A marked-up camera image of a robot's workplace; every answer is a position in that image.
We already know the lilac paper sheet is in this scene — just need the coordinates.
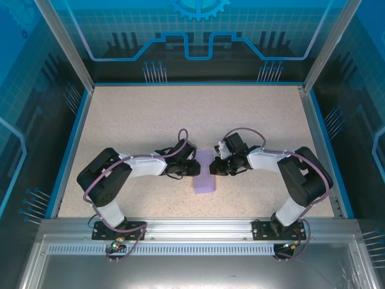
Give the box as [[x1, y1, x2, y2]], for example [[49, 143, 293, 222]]
[[192, 149, 217, 195]]

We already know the steel sheet panel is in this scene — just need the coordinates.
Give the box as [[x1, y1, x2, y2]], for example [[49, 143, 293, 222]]
[[17, 233, 381, 289]]

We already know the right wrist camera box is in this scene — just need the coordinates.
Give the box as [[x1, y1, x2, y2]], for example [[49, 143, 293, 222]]
[[213, 140, 230, 160]]

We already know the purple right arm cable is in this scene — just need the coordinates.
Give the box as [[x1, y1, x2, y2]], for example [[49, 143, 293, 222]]
[[222, 128, 330, 261]]

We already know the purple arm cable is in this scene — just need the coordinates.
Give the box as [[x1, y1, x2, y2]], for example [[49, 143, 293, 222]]
[[222, 128, 330, 261], [82, 128, 190, 263]]

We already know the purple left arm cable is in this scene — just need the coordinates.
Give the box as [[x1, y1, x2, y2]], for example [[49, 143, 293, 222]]
[[82, 128, 190, 263]]

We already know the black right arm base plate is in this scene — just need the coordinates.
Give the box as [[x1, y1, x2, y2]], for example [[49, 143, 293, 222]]
[[251, 219, 307, 241]]

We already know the slotted metal cable duct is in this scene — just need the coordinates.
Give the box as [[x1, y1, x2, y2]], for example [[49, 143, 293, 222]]
[[47, 244, 279, 256]]

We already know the aluminium side rail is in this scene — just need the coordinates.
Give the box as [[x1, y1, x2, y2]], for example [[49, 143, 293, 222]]
[[297, 85, 345, 219]]

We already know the cable connector with light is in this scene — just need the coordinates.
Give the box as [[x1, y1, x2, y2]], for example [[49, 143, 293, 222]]
[[109, 237, 126, 251], [281, 240, 302, 251]]

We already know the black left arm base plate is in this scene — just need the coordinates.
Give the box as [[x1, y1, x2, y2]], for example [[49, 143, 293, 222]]
[[91, 220, 148, 241]]

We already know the aluminium frame post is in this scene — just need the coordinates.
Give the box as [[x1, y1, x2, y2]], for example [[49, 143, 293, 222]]
[[32, 0, 96, 93], [302, 0, 361, 93]]

